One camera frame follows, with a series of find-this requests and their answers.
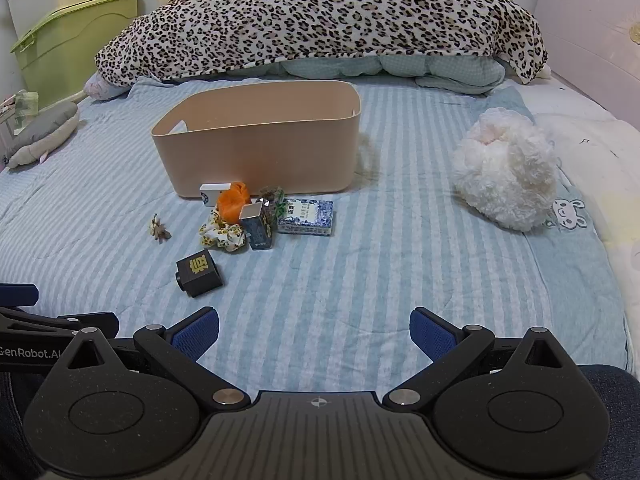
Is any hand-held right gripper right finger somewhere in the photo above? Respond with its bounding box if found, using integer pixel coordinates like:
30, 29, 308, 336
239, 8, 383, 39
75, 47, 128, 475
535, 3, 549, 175
382, 307, 576, 409

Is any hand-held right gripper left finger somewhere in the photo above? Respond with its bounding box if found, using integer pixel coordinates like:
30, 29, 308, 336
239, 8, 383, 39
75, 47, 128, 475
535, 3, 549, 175
60, 306, 252, 409

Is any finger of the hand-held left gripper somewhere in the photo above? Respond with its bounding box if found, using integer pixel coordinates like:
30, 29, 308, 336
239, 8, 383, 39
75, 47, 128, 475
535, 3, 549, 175
0, 283, 40, 307
0, 307, 120, 342

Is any black cube box gold print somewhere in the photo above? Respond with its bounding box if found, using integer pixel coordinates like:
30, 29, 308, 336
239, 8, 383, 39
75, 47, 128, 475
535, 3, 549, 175
175, 248, 224, 299

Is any floral fabric scrunchie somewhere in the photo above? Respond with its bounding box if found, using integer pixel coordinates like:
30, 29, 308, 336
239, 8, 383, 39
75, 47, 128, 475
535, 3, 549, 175
199, 208, 249, 253

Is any small flower hair clip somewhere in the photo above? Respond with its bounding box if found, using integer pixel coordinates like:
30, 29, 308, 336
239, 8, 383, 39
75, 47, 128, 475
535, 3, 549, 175
148, 213, 172, 244

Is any dark blue small box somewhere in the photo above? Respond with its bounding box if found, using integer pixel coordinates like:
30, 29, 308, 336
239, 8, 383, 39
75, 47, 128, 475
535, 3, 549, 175
239, 202, 276, 251

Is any orange bag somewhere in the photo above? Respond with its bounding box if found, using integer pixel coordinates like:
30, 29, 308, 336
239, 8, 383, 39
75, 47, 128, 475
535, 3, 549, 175
217, 181, 251, 224

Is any small white box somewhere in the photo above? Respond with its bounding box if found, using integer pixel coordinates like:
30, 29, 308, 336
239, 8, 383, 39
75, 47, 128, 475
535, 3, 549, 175
199, 183, 234, 209

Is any green brown dried bundle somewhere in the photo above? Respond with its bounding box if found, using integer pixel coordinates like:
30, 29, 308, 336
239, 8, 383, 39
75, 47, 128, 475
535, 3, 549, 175
257, 185, 287, 221

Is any blue white patterned box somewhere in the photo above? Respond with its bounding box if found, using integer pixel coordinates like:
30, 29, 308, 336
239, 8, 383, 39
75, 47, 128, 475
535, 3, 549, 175
276, 198, 335, 236

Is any beige plastic storage bin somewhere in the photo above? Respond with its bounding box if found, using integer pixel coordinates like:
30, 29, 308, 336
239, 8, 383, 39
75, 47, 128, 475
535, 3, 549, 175
151, 79, 363, 199

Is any blue striped bed sheet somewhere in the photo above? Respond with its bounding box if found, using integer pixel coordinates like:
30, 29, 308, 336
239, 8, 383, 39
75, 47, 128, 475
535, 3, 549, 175
0, 76, 556, 377

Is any grey plush cushion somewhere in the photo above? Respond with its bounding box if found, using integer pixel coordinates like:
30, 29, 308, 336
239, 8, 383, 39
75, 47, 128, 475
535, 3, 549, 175
2, 100, 81, 169

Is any teal rabbit print sheet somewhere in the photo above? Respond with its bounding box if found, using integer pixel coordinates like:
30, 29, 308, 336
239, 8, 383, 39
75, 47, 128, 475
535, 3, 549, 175
482, 85, 632, 368

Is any white fluffy plush toy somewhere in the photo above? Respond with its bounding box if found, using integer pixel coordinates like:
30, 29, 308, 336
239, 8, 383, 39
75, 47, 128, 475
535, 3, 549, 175
452, 108, 559, 233

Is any clear plastic container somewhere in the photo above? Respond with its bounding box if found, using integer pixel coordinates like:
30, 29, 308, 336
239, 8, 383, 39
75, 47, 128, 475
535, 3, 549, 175
0, 90, 40, 136

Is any person's right leg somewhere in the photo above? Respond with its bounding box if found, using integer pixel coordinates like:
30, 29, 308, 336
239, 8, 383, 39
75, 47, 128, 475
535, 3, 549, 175
579, 364, 640, 480

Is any pink floral pillow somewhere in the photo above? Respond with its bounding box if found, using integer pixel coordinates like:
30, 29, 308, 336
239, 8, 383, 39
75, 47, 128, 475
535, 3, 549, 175
83, 71, 132, 102

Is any green plastic storage box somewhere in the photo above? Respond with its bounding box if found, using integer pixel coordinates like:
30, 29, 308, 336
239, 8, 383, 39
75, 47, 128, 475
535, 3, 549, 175
10, 0, 142, 111

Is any teal checked quilt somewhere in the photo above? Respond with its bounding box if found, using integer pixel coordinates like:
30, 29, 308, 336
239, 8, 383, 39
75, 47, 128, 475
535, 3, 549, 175
210, 54, 507, 95

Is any leopard print blanket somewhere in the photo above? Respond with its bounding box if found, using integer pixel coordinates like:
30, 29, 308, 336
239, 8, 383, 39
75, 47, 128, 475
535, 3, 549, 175
95, 0, 550, 87

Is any pink floral board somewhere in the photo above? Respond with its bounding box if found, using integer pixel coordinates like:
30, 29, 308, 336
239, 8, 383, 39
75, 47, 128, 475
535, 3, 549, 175
532, 0, 640, 128

